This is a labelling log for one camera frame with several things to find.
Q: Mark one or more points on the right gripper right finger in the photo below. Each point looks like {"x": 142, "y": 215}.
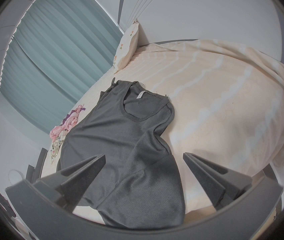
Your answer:
{"x": 214, "y": 181}

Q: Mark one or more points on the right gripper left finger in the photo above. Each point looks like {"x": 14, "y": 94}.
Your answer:
{"x": 77, "y": 181}

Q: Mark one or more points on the black T-shirt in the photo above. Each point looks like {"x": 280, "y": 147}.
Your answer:
{"x": 122, "y": 146}

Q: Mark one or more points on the bed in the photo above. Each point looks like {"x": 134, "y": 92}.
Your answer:
{"x": 219, "y": 96}

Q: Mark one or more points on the white printed garment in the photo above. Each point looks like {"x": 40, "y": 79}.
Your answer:
{"x": 55, "y": 150}

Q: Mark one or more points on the pink garment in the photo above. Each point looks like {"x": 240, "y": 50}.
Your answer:
{"x": 59, "y": 131}

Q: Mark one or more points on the purple garment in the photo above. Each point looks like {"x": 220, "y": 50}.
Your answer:
{"x": 68, "y": 117}

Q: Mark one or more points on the blue-green curtain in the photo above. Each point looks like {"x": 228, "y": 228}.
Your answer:
{"x": 57, "y": 59}

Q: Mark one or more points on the white printed pillow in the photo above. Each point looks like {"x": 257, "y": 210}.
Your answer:
{"x": 127, "y": 49}

